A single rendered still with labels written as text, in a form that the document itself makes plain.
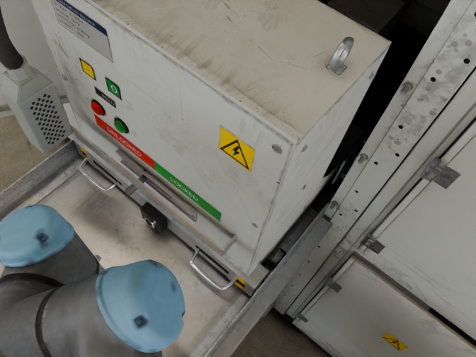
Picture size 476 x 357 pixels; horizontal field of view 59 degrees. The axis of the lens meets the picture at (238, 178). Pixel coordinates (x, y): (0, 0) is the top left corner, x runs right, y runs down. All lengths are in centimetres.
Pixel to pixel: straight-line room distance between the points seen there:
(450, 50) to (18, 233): 57
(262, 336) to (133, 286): 148
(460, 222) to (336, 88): 38
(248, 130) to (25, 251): 27
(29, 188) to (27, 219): 58
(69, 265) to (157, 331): 18
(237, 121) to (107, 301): 26
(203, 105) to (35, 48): 68
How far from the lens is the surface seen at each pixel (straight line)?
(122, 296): 35
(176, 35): 56
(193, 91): 54
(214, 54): 54
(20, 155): 226
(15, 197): 108
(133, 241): 100
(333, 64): 53
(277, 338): 182
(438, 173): 75
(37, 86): 79
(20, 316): 44
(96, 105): 81
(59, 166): 110
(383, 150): 80
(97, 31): 65
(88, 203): 106
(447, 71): 66
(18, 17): 110
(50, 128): 86
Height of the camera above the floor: 176
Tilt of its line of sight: 59 degrees down
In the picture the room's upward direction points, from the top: 10 degrees clockwise
